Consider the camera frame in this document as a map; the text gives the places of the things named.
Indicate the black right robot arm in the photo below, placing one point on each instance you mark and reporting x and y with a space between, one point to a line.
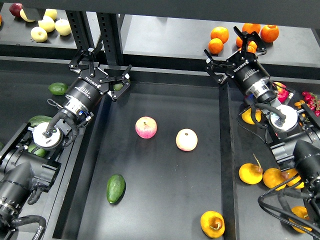
295 133

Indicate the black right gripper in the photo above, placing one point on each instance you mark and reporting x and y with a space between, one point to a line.
247 73

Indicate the dark red apple on shelf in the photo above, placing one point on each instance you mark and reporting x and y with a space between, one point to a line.
15 9

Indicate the green avocado middle cluster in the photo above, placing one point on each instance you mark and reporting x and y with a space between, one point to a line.
36 150

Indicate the pale yellow apple centre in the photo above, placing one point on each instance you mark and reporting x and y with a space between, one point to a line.
47 23

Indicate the black perforated shelf post right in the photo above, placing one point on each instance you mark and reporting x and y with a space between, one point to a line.
110 35

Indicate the orange top left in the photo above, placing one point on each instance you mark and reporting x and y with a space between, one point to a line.
221 33

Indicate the green avocado left tray top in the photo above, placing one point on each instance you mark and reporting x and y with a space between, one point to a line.
58 88

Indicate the small orange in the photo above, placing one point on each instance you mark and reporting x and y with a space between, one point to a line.
252 47
239 42

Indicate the yellow pear with long stem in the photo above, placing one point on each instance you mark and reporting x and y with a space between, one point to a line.
251 173

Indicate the orange lower left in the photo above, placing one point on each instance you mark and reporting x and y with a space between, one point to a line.
215 46

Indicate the small orange right centre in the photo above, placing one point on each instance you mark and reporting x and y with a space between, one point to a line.
252 47

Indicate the dark avocado at left edge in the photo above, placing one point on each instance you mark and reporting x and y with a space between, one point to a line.
1 146

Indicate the orange top right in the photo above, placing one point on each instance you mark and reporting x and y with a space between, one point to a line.
269 33

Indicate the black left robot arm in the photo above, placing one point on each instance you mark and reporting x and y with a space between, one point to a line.
29 161

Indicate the pink red apple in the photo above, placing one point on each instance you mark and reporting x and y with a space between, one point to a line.
146 127

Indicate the dark green avocado upper cluster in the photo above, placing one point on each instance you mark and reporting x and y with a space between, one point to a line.
38 119

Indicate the pale yellow apple front left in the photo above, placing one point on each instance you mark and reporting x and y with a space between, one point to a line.
38 34

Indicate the pale yellow pink apple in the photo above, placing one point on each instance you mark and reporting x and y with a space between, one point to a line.
186 140

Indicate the pale yellow apple back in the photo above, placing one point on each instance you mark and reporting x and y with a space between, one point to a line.
52 13

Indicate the black perforated shelf post left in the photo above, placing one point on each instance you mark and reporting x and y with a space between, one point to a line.
80 29

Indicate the yellow pear tray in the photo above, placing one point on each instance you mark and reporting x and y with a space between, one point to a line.
246 116
273 177

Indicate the pale yellow apple half hidden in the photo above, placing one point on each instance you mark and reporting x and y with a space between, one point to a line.
24 16

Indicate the black perforated shelf post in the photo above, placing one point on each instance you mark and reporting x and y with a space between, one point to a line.
110 35
80 29

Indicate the yellow pear middle right tray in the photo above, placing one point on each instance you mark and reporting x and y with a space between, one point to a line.
273 177

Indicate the red and orange cherry tomatoes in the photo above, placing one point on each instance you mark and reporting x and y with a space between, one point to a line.
312 101

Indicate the yellow pear upper right tray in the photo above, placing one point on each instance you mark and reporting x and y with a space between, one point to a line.
246 116

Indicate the black centre tray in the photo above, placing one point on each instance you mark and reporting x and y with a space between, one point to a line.
166 189

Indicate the yellow pear behind arm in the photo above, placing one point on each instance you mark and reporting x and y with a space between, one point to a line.
296 181

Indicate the orange top centre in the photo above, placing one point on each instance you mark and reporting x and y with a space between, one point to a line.
251 27

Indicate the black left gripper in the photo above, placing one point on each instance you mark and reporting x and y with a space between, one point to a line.
93 83

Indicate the green avocado at tray corner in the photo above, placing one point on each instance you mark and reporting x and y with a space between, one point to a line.
118 86

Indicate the bright red apple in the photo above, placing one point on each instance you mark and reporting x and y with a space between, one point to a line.
282 93

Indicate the pale yellow apple right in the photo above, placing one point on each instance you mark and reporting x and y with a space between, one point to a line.
63 27

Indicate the black left tray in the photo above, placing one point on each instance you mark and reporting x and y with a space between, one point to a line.
23 94

